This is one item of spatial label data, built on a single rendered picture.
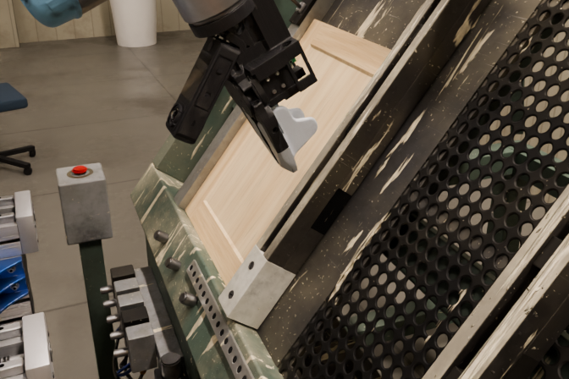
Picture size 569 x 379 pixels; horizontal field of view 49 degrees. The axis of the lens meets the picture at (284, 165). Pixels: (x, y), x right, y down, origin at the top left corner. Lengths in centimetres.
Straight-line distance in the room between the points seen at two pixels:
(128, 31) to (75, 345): 540
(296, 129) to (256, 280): 46
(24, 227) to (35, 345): 45
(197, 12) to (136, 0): 690
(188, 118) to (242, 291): 53
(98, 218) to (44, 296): 127
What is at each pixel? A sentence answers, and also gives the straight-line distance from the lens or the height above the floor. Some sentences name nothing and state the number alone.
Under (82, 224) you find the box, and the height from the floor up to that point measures 81.
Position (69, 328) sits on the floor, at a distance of 275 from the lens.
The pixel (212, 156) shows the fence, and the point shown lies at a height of 103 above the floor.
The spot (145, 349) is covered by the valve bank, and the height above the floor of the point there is 73.
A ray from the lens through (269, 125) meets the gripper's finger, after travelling 66.
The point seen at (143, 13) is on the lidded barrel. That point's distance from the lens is 757.
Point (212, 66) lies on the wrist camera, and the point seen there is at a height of 145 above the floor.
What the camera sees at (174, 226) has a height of 89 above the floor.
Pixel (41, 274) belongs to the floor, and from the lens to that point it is 314.
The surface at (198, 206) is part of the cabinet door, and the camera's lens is 151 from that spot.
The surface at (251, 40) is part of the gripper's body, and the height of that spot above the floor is 147.
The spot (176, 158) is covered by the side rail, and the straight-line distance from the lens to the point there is 177.
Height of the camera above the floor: 160
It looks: 23 degrees down
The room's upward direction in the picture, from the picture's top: straight up
